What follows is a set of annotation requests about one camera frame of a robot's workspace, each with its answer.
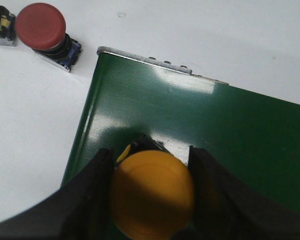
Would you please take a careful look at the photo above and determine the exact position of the green conveyor belt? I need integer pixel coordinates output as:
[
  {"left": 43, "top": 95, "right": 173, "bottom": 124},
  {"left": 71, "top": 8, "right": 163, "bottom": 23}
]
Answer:
[{"left": 62, "top": 53, "right": 300, "bottom": 214}]

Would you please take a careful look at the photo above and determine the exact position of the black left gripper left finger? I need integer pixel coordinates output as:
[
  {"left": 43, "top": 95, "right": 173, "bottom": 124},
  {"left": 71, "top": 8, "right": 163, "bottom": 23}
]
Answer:
[{"left": 0, "top": 148, "right": 114, "bottom": 240}]

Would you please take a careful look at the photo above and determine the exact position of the far conveyor side rail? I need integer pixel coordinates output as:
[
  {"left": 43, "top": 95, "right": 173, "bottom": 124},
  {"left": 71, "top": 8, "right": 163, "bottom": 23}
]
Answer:
[{"left": 96, "top": 46, "right": 229, "bottom": 86}]

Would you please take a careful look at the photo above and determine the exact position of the yellow mushroom push button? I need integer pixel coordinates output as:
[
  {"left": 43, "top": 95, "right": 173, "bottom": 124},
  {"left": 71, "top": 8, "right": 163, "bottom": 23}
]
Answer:
[
  {"left": 109, "top": 134, "right": 195, "bottom": 240},
  {"left": 0, "top": 5, "right": 17, "bottom": 47}
]

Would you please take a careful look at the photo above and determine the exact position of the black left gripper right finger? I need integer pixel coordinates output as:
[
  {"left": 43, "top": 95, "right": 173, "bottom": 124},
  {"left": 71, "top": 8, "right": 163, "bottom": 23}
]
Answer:
[{"left": 188, "top": 145, "right": 300, "bottom": 240}]

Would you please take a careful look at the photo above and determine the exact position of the red mushroom push button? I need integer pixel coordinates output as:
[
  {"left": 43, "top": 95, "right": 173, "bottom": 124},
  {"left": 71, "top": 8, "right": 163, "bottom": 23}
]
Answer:
[{"left": 15, "top": 2, "right": 82, "bottom": 73}]

